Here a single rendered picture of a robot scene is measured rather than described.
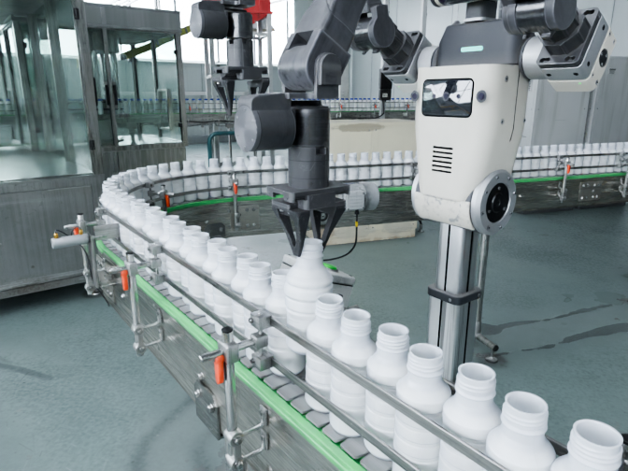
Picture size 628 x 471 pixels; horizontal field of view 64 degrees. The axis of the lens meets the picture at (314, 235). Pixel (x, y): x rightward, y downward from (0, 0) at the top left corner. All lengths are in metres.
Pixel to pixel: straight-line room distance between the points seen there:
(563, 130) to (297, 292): 6.32
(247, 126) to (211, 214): 1.58
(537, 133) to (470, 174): 5.45
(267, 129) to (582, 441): 0.45
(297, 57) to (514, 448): 0.49
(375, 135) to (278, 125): 4.29
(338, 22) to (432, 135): 0.63
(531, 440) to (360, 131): 4.44
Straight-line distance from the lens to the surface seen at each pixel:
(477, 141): 1.18
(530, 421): 0.50
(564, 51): 1.14
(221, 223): 2.22
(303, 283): 0.70
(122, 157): 5.80
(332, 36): 0.67
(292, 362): 0.80
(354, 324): 0.63
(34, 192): 3.73
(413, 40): 1.43
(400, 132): 5.03
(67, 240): 1.45
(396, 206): 2.49
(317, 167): 0.67
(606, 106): 7.33
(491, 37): 1.27
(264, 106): 0.63
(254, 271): 0.81
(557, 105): 6.78
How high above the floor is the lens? 1.43
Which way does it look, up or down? 16 degrees down
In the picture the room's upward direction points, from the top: straight up
